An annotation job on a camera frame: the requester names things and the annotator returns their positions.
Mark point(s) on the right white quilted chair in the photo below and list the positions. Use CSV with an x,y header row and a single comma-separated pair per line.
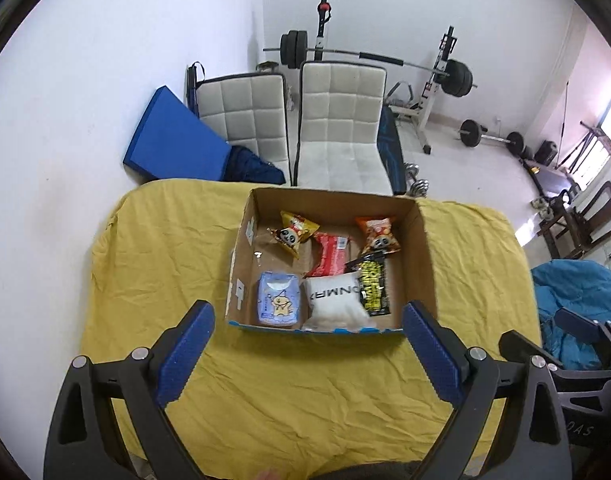
x,y
339,114

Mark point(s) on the chrome dumbbell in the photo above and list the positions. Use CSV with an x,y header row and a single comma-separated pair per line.
x,y
415,187

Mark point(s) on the orange panda snack bag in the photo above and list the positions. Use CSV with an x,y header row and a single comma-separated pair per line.
x,y
378,234

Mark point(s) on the cardboard box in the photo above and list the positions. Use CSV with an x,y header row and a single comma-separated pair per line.
x,y
410,273

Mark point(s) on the white weight rack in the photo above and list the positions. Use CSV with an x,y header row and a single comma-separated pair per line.
x,y
419,112

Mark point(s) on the teal blanket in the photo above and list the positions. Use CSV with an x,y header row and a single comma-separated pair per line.
x,y
581,286

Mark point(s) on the dark blue cloth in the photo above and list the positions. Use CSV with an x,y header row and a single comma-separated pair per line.
x,y
243,165

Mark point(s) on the yellow panda snack bag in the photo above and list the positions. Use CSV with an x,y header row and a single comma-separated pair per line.
x,y
295,230

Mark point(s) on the blue folded mat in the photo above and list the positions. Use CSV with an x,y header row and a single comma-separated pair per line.
x,y
172,142

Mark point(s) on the dark wooden chair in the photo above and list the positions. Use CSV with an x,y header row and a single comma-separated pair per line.
x,y
587,229

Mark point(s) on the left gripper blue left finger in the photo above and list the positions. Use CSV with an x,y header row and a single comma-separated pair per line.
x,y
151,378

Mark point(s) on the white foam pouch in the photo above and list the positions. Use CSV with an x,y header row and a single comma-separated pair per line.
x,y
335,304

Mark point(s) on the barbell on rack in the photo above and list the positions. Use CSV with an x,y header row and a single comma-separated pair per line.
x,y
454,78

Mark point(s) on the black blue exercise bench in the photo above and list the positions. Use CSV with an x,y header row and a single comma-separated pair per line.
x,y
390,151

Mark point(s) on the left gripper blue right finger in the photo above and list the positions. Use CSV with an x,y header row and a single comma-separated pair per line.
x,y
464,377

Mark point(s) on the yellow tablecloth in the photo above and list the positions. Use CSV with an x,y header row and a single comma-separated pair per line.
x,y
301,404

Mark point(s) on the red snack packet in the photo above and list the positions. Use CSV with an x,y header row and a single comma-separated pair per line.
x,y
333,255

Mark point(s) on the black yellow snack packet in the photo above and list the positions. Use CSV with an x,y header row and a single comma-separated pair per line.
x,y
372,281

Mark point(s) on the white quilted chair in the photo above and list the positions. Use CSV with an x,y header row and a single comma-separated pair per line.
x,y
249,110
339,114

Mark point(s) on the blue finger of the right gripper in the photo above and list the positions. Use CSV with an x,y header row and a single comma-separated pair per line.
x,y
592,332
519,351

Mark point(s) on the left white quilted chair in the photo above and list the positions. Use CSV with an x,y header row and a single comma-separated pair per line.
x,y
249,110

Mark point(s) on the barbell on floor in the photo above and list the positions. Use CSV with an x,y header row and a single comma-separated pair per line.
x,y
471,134

